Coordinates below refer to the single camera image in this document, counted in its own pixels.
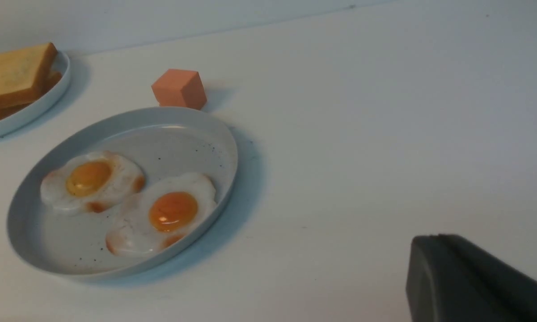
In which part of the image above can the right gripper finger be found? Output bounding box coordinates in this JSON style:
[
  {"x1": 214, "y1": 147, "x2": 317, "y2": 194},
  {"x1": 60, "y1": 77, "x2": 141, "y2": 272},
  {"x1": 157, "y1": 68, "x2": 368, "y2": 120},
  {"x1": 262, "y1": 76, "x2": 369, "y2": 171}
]
[{"x1": 406, "y1": 234, "x2": 537, "y2": 322}]

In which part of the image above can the right fried egg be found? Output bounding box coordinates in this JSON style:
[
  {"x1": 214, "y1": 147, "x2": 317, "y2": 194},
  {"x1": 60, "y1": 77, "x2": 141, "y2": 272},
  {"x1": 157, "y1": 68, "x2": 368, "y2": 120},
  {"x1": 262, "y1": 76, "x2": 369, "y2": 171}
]
[{"x1": 106, "y1": 173, "x2": 217, "y2": 258}]

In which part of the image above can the fried egg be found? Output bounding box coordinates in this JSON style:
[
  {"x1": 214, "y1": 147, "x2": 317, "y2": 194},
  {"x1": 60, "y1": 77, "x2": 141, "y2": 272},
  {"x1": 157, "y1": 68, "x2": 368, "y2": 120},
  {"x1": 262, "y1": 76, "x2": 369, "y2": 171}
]
[
  {"x1": 106, "y1": 173, "x2": 217, "y2": 258},
  {"x1": 40, "y1": 151, "x2": 146, "y2": 216}
]

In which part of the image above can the orange foam cube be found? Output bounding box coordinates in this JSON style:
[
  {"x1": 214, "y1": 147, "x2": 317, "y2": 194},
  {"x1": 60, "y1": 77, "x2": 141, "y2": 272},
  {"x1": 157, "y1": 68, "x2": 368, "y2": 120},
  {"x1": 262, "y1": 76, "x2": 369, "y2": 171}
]
[{"x1": 151, "y1": 69, "x2": 207, "y2": 110}]

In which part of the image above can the left fried egg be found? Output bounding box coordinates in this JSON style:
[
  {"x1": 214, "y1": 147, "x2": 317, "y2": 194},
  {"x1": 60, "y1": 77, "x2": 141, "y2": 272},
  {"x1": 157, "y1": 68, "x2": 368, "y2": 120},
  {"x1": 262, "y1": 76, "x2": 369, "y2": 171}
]
[{"x1": 40, "y1": 151, "x2": 146, "y2": 216}]

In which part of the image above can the grey egg plate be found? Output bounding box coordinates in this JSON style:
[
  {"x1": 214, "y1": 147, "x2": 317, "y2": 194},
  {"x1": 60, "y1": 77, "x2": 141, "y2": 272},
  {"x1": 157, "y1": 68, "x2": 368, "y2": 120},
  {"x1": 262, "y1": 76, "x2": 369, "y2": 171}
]
[{"x1": 6, "y1": 107, "x2": 238, "y2": 281}]

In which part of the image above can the grey bread plate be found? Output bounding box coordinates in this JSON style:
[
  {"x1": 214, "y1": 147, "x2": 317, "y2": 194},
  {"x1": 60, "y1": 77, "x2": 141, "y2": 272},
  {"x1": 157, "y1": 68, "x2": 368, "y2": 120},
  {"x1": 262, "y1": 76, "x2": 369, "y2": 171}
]
[{"x1": 0, "y1": 51, "x2": 72, "y2": 137}]

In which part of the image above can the toast slice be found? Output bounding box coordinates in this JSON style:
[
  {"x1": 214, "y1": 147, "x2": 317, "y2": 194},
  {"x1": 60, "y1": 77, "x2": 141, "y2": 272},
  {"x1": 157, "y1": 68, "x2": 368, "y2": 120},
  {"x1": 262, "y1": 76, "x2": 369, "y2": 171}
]
[
  {"x1": 0, "y1": 42, "x2": 58, "y2": 109},
  {"x1": 0, "y1": 70, "x2": 63, "y2": 121}
]

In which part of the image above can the bottom toast slice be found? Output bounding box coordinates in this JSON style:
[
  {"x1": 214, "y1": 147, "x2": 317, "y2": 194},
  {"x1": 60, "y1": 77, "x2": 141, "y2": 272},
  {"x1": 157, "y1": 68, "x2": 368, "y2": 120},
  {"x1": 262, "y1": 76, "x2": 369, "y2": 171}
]
[{"x1": 0, "y1": 70, "x2": 63, "y2": 121}]

